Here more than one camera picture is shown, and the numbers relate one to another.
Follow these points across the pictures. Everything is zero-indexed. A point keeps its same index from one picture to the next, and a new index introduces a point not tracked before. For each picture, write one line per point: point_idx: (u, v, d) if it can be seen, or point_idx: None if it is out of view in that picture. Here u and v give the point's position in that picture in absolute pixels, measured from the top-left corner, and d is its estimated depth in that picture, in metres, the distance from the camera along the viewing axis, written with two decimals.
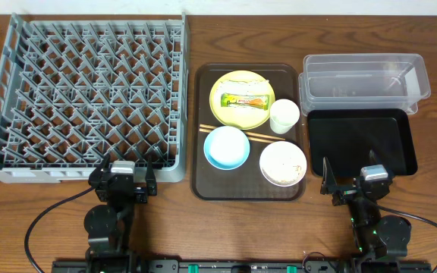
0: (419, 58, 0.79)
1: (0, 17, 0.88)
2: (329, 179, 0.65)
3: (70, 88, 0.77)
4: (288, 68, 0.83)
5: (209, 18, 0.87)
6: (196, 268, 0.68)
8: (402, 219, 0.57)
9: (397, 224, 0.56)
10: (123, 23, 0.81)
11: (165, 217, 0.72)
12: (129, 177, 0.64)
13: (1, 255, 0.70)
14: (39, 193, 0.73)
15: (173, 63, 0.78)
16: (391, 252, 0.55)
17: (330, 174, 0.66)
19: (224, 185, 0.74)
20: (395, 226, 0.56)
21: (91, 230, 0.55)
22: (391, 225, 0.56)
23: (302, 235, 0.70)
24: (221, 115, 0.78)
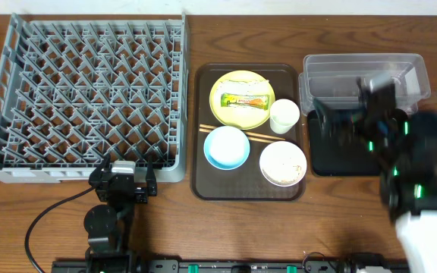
0: (419, 58, 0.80)
1: (0, 17, 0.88)
2: (329, 113, 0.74)
3: (70, 88, 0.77)
4: (288, 67, 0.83)
5: (209, 18, 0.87)
6: (196, 268, 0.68)
8: (432, 116, 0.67)
9: (429, 120, 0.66)
10: (123, 23, 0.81)
11: (166, 217, 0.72)
12: (130, 177, 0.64)
13: (1, 255, 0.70)
14: (39, 193, 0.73)
15: (173, 63, 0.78)
16: (429, 145, 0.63)
17: (328, 110, 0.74)
19: (224, 185, 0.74)
20: (427, 123, 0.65)
21: (91, 229, 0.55)
22: (423, 120, 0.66)
23: (302, 235, 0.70)
24: (221, 114, 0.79)
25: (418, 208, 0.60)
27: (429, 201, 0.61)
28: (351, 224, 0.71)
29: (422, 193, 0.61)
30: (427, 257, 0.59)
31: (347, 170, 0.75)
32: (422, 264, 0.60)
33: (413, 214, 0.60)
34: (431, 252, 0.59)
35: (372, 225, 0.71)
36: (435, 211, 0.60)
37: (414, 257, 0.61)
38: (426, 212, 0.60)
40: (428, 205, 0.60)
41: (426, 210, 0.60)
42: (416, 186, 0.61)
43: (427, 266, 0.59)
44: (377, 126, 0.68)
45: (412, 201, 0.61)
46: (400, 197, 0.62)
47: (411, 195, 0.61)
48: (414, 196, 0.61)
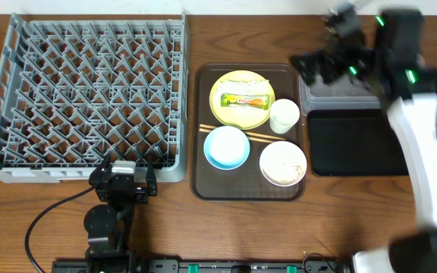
0: None
1: None
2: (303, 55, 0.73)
3: (70, 87, 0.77)
4: (288, 68, 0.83)
5: (210, 18, 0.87)
6: (196, 268, 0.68)
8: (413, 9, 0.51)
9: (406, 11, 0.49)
10: (123, 23, 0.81)
11: (166, 217, 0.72)
12: (130, 177, 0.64)
13: (1, 255, 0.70)
14: (39, 193, 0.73)
15: (173, 63, 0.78)
16: (403, 23, 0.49)
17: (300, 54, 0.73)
19: (224, 185, 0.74)
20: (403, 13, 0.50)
21: (91, 230, 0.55)
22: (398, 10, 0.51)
23: (302, 235, 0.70)
24: (221, 114, 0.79)
25: (413, 92, 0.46)
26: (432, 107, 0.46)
27: (406, 41, 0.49)
28: (351, 224, 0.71)
29: (415, 76, 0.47)
30: (420, 139, 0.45)
31: (347, 169, 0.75)
32: (418, 164, 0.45)
33: (403, 98, 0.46)
34: (424, 129, 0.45)
35: (372, 225, 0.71)
36: (428, 96, 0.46)
37: (410, 158, 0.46)
38: (419, 96, 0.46)
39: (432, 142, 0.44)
40: (419, 76, 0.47)
41: (417, 99, 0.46)
42: (403, 72, 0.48)
43: (428, 154, 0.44)
44: (355, 49, 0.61)
45: (406, 87, 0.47)
46: (388, 79, 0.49)
47: (402, 76, 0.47)
48: (403, 75, 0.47)
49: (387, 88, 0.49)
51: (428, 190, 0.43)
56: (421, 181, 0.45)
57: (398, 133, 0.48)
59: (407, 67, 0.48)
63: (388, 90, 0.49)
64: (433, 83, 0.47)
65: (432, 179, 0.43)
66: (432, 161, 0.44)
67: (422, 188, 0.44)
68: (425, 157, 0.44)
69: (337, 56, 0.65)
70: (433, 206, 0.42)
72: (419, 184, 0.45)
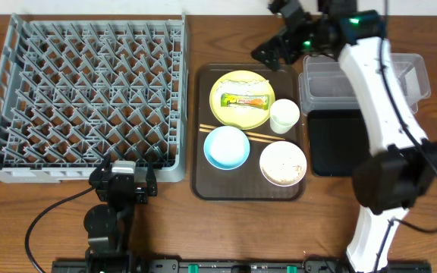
0: (419, 59, 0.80)
1: (0, 17, 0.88)
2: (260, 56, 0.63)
3: (70, 88, 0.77)
4: (288, 68, 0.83)
5: (210, 19, 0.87)
6: (196, 268, 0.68)
8: None
9: None
10: (123, 23, 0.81)
11: (166, 217, 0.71)
12: (130, 177, 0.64)
13: (1, 255, 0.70)
14: (39, 193, 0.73)
15: (173, 63, 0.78)
16: None
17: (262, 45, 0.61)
19: (224, 185, 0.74)
20: None
21: (91, 230, 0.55)
22: None
23: (302, 235, 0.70)
24: (221, 114, 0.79)
25: (357, 36, 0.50)
26: (375, 44, 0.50)
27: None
28: (351, 224, 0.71)
29: (356, 20, 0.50)
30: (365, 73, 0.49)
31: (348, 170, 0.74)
32: (366, 98, 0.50)
33: (350, 44, 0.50)
34: (367, 66, 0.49)
35: None
36: (371, 38, 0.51)
37: (360, 94, 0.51)
38: (363, 39, 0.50)
39: (376, 76, 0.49)
40: (361, 17, 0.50)
41: (362, 42, 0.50)
42: (347, 18, 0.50)
43: (372, 87, 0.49)
44: (304, 25, 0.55)
45: (350, 31, 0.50)
46: (334, 27, 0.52)
47: (347, 24, 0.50)
48: (347, 19, 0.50)
49: (334, 35, 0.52)
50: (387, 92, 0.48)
51: (375, 121, 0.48)
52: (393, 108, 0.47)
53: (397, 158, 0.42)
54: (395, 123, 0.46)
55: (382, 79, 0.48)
56: (370, 114, 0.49)
57: (350, 77, 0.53)
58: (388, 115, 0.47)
59: (351, 13, 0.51)
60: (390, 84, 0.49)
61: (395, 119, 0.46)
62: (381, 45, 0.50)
63: (335, 37, 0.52)
64: (375, 24, 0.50)
65: (377, 110, 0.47)
66: (375, 94, 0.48)
67: (372, 120, 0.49)
68: (371, 92, 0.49)
69: (289, 34, 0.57)
70: (382, 136, 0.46)
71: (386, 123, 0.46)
72: (369, 117, 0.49)
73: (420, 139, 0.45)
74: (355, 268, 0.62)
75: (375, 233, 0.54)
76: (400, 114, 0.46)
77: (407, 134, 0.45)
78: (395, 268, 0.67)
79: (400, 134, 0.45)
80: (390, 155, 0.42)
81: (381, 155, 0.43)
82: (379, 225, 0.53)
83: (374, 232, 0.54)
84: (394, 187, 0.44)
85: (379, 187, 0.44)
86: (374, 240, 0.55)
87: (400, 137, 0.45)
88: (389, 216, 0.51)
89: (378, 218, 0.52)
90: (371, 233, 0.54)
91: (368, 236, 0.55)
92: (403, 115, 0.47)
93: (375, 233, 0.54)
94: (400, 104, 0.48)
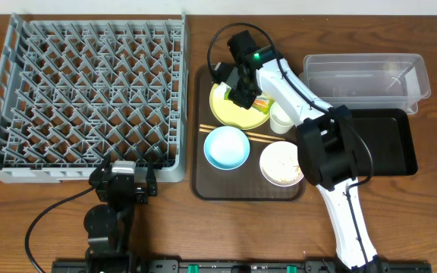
0: (419, 58, 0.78)
1: (0, 17, 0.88)
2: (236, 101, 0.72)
3: (70, 87, 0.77)
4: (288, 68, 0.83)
5: (210, 18, 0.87)
6: (196, 268, 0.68)
8: (241, 32, 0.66)
9: (237, 37, 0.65)
10: (123, 23, 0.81)
11: (165, 217, 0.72)
12: (130, 177, 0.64)
13: (1, 254, 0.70)
14: (39, 193, 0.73)
15: (173, 63, 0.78)
16: (241, 45, 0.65)
17: (231, 96, 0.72)
19: (225, 185, 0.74)
20: (240, 38, 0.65)
21: (91, 229, 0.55)
22: (237, 40, 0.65)
23: (303, 235, 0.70)
24: (221, 115, 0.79)
25: (261, 63, 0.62)
26: (275, 63, 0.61)
27: (246, 42, 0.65)
28: None
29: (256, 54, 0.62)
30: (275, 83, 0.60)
31: None
32: (281, 98, 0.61)
33: (258, 68, 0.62)
34: (274, 77, 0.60)
35: (371, 224, 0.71)
36: (271, 63, 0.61)
37: (278, 98, 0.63)
38: (265, 64, 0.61)
39: (282, 82, 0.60)
40: (261, 53, 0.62)
41: (265, 65, 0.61)
42: (251, 57, 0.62)
43: (282, 91, 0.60)
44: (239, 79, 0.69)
45: (256, 63, 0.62)
46: (247, 66, 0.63)
47: (256, 63, 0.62)
48: (250, 56, 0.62)
49: (248, 70, 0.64)
50: (293, 89, 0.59)
51: (292, 108, 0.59)
52: (297, 92, 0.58)
53: (313, 128, 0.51)
54: (304, 104, 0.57)
55: (287, 82, 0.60)
56: (287, 107, 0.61)
57: (268, 91, 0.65)
58: (298, 100, 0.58)
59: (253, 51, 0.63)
60: (295, 81, 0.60)
61: (303, 101, 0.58)
62: (278, 61, 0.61)
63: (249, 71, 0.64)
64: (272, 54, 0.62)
65: (289, 100, 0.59)
66: (285, 92, 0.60)
67: (290, 111, 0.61)
68: (282, 91, 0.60)
69: (235, 89, 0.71)
70: (299, 115, 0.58)
71: (299, 107, 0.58)
72: (289, 111, 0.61)
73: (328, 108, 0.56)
74: (350, 265, 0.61)
75: (340, 211, 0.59)
76: (304, 95, 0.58)
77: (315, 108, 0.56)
78: (395, 268, 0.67)
79: (311, 110, 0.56)
80: (307, 127, 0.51)
81: (299, 128, 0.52)
82: (341, 202, 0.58)
83: (341, 211, 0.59)
84: (323, 156, 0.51)
85: (311, 156, 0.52)
86: (345, 221, 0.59)
87: (312, 113, 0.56)
88: (344, 188, 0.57)
89: (337, 194, 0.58)
90: (339, 214, 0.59)
91: (337, 217, 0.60)
92: (309, 96, 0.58)
93: (341, 209, 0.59)
94: (304, 89, 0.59)
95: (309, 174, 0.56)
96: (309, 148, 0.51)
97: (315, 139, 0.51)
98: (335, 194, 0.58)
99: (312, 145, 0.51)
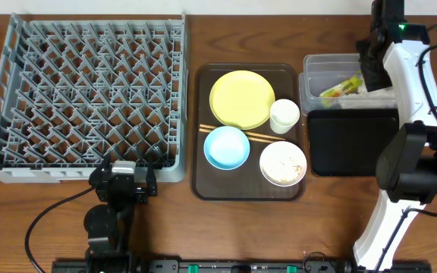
0: None
1: (0, 17, 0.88)
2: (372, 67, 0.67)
3: (70, 88, 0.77)
4: (287, 67, 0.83)
5: (209, 18, 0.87)
6: (196, 268, 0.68)
8: None
9: None
10: (123, 23, 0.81)
11: (165, 217, 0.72)
12: (130, 177, 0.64)
13: (1, 254, 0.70)
14: (39, 193, 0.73)
15: (173, 63, 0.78)
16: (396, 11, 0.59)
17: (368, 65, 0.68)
19: (224, 185, 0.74)
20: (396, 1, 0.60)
21: (91, 230, 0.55)
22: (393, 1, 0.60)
23: (303, 235, 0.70)
24: (221, 115, 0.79)
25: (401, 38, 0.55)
26: (422, 47, 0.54)
27: (397, 8, 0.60)
28: (352, 223, 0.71)
29: (403, 26, 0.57)
30: (403, 64, 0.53)
31: (346, 169, 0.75)
32: (403, 83, 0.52)
33: (394, 42, 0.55)
34: (407, 59, 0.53)
35: None
36: (416, 42, 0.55)
37: (400, 83, 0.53)
38: (407, 41, 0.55)
39: (412, 67, 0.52)
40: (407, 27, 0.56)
41: (406, 44, 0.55)
42: (395, 26, 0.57)
43: (408, 74, 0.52)
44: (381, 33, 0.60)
45: (397, 33, 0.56)
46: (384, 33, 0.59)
47: (395, 29, 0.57)
48: (396, 25, 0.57)
49: (382, 39, 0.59)
50: (421, 80, 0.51)
51: (408, 103, 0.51)
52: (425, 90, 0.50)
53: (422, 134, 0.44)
54: (425, 104, 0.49)
55: (419, 70, 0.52)
56: (403, 96, 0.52)
57: (395, 70, 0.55)
58: (422, 98, 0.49)
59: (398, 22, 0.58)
60: (428, 76, 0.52)
61: (426, 101, 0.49)
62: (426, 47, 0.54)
63: (382, 40, 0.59)
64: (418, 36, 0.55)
65: (411, 92, 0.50)
66: (412, 81, 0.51)
67: (403, 104, 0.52)
68: (408, 76, 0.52)
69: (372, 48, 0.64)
70: (412, 113, 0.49)
71: (417, 105, 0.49)
72: (404, 101, 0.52)
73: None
74: (357, 262, 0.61)
75: (387, 224, 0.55)
76: (430, 97, 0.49)
77: (435, 114, 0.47)
78: (395, 268, 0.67)
79: (429, 115, 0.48)
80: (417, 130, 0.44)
81: (404, 127, 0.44)
82: (393, 217, 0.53)
83: (387, 223, 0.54)
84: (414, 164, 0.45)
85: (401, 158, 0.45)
86: (385, 233, 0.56)
87: (429, 117, 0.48)
88: (403, 206, 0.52)
89: (393, 208, 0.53)
90: (381, 224, 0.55)
91: (379, 226, 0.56)
92: (435, 101, 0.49)
93: (388, 224, 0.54)
94: (433, 90, 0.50)
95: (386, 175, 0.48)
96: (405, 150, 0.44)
97: (418, 145, 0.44)
98: (391, 207, 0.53)
99: (409, 152, 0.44)
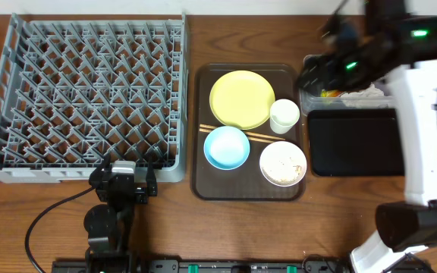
0: None
1: (0, 17, 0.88)
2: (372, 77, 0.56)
3: (70, 88, 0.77)
4: (287, 67, 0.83)
5: (209, 18, 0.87)
6: (196, 268, 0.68)
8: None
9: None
10: (123, 23, 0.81)
11: (165, 217, 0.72)
12: (130, 177, 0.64)
13: (0, 255, 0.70)
14: (39, 193, 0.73)
15: (173, 63, 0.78)
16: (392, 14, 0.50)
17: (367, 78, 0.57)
19: (225, 185, 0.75)
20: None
21: (91, 229, 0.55)
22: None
23: (302, 235, 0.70)
24: (221, 115, 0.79)
25: (417, 48, 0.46)
26: None
27: (397, 8, 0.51)
28: (352, 224, 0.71)
29: (423, 32, 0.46)
30: (420, 111, 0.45)
31: (346, 169, 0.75)
32: (414, 133, 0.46)
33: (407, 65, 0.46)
34: (422, 97, 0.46)
35: (372, 225, 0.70)
36: (433, 62, 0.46)
37: (409, 129, 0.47)
38: (423, 63, 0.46)
39: (431, 115, 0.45)
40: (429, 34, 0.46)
41: (420, 65, 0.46)
42: (410, 34, 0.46)
43: (421, 122, 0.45)
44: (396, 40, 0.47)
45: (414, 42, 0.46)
46: (392, 39, 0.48)
47: (410, 39, 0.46)
48: (408, 29, 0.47)
49: (392, 45, 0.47)
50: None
51: (422, 163, 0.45)
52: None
53: None
54: None
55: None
56: (413, 149, 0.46)
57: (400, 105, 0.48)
58: None
59: (412, 24, 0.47)
60: None
61: None
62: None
63: (394, 47, 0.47)
64: None
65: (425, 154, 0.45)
66: (427, 139, 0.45)
67: (413, 158, 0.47)
68: (422, 127, 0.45)
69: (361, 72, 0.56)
70: (422, 183, 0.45)
71: (432, 172, 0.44)
72: (414, 155, 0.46)
73: None
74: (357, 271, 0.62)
75: (386, 260, 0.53)
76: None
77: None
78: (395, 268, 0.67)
79: None
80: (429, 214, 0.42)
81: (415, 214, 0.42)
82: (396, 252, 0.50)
83: (390, 255, 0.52)
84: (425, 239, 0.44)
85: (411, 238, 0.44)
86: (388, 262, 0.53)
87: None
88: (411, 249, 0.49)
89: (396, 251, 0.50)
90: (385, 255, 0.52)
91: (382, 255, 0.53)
92: None
93: (391, 258, 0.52)
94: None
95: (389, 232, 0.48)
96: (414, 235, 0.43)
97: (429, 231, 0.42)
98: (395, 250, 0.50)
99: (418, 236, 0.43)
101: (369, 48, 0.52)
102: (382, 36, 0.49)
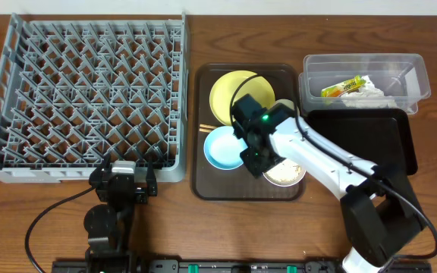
0: (419, 59, 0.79)
1: (0, 17, 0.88)
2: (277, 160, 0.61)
3: (70, 88, 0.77)
4: (288, 68, 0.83)
5: (209, 18, 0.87)
6: (196, 268, 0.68)
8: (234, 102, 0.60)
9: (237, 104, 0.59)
10: (123, 23, 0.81)
11: (165, 217, 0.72)
12: (130, 177, 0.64)
13: (0, 254, 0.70)
14: (39, 193, 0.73)
15: (173, 63, 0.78)
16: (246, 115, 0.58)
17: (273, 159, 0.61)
19: (224, 186, 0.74)
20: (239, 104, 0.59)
21: (91, 230, 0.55)
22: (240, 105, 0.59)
23: (302, 235, 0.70)
24: (221, 115, 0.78)
25: (272, 125, 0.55)
26: (290, 121, 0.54)
27: (248, 108, 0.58)
28: None
29: (265, 116, 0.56)
30: (297, 148, 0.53)
31: None
32: (309, 164, 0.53)
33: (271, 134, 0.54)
34: (291, 139, 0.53)
35: None
36: (285, 122, 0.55)
37: (304, 164, 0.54)
38: (280, 127, 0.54)
39: (303, 144, 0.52)
40: (271, 114, 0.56)
41: (278, 128, 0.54)
42: (259, 123, 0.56)
43: (306, 155, 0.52)
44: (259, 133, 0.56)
45: (267, 127, 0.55)
46: (256, 132, 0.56)
47: (266, 128, 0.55)
48: (260, 120, 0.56)
49: (259, 136, 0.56)
50: (319, 150, 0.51)
51: (325, 174, 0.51)
52: (329, 157, 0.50)
53: (363, 198, 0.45)
54: (340, 167, 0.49)
55: (309, 143, 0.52)
56: (321, 176, 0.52)
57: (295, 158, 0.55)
58: (332, 164, 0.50)
59: (258, 114, 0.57)
60: (318, 139, 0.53)
61: (337, 164, 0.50)
62: (296, 120, 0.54)
63: (262, 137, 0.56)
64: (284, 114, 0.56)
65: (320, 167, 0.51)
66: (313, 158, 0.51)
67: (325, 179, 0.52)
68: (306, 157, 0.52)
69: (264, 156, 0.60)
70: (337, 183, 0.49)
71: (334, 172, 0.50)
72: (323, 177, 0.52)
73: (372, 167, 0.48)
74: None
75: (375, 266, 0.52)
76: (337, 158, 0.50)
77: (355, 171, 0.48)
78: (394, 268, 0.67)
79: (350, 174, 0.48)
80: (353, 197, 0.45)
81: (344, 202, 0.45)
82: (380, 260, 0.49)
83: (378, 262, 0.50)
84: (378, 224, 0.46)
85: (365, 231, 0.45)
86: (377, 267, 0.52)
87: (352, 177, 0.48)
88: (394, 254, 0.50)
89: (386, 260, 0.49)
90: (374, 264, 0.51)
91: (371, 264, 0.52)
92: (343, 155, 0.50)
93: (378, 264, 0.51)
94: (332, 149, 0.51)
95: (362, 247, 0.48)
96: (361, 223, 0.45)
97: (367, 209, 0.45)
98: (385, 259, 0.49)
99: (365, 220, 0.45)
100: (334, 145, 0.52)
101: (252, 142, 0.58)
102: (249, 133, 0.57)
